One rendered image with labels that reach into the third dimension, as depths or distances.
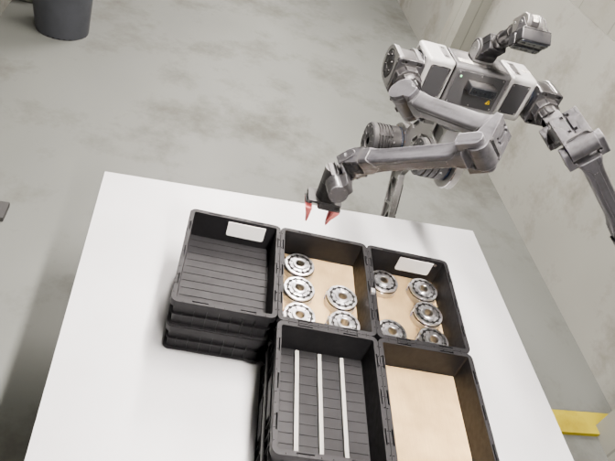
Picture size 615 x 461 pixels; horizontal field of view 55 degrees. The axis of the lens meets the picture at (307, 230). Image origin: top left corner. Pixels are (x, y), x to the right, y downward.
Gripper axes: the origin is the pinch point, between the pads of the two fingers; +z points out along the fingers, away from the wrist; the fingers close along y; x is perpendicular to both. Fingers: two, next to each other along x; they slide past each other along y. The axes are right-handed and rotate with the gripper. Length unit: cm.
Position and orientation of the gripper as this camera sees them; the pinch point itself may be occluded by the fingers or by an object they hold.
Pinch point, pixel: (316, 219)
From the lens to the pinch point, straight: 180.7
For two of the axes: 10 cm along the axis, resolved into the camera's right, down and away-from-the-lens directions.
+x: -0.4, -6.4, 7.7
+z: -2.7, 7.5, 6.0
